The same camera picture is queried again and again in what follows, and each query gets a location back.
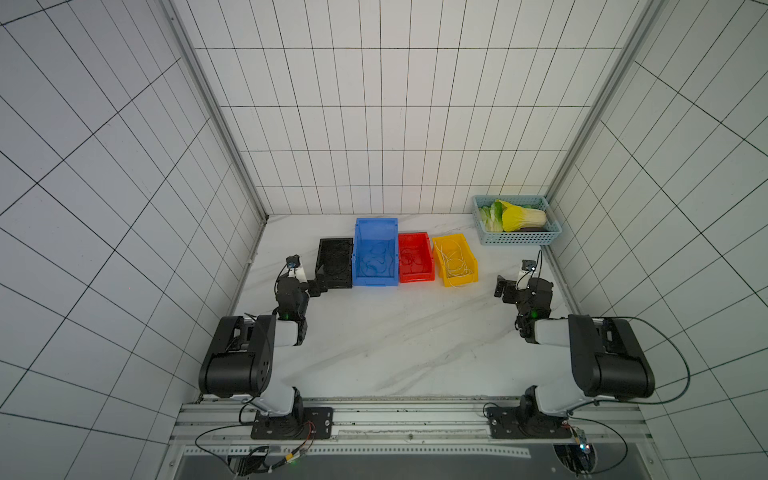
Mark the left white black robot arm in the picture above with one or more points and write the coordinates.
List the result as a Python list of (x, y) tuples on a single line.
[(240, 357)]

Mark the light blue mesh basket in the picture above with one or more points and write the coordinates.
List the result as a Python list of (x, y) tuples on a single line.
[(528, 236)]

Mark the yellow plastic bin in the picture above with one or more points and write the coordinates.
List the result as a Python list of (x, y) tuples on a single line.
[(455, 263)]

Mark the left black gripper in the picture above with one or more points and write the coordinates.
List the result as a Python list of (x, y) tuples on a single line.
[(315, 290)]

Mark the black plastic bin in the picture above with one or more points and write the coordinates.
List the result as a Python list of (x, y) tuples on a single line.
[(334, 263)]

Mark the red plastic bin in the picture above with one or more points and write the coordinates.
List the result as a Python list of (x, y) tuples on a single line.
[(416, 262)]

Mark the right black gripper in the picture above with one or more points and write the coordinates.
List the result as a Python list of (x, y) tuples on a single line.
[(509, 291)]

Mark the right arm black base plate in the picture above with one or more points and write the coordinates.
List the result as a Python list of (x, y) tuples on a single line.
[(528, 423)]

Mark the green lettuce toy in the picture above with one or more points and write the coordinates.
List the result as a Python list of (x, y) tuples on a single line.
[(491, 217)]

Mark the wrist white camera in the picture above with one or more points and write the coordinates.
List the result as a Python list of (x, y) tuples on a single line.
[(528, 269), (295, 268)]

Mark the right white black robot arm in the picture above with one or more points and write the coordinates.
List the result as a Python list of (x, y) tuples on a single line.
[(606, 361)]

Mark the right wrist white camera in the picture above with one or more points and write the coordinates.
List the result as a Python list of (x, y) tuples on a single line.
[(528, 269)]

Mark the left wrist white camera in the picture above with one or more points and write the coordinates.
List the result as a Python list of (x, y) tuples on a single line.
[(295, 268)]

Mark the blue plastic bin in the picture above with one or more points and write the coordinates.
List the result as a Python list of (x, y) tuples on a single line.
[(375, 259)]

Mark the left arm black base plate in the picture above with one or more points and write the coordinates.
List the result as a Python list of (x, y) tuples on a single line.
[(305, 422)]

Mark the toy napa cabbage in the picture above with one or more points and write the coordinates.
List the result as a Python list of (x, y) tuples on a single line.
[(515, 218)]

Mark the aluminium mounting rail frame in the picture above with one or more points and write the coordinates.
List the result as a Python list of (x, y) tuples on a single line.
[(408, 438)]

